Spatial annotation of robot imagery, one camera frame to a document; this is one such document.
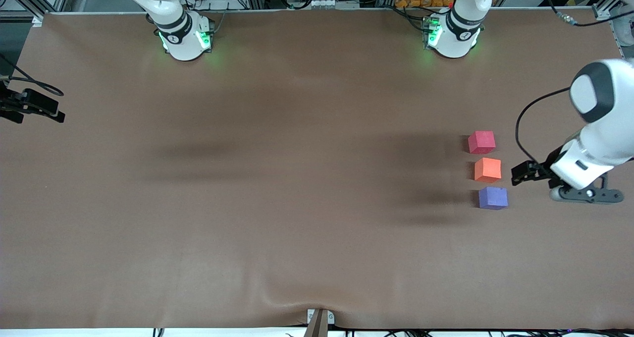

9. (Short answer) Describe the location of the orange foam cube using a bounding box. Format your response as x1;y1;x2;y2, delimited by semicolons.
474;158;502;184

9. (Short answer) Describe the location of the purple foam cube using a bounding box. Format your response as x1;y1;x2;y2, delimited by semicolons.
478;186;509;211

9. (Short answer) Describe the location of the red foam cube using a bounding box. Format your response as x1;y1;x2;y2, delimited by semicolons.
468;131;496;155

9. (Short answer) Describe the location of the grey white shoe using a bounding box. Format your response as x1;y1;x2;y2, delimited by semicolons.
612;5;634;48

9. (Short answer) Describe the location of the brown table mat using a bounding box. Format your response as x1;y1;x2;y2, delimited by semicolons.
0;8;634;331

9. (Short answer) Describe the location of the white connector block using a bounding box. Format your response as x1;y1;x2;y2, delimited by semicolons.
311;0;360;10

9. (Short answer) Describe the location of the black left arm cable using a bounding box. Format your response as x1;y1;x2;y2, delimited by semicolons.
515;0;634;165

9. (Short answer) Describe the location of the metal table edge bracket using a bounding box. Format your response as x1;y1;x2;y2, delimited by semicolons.
305;308;336;337

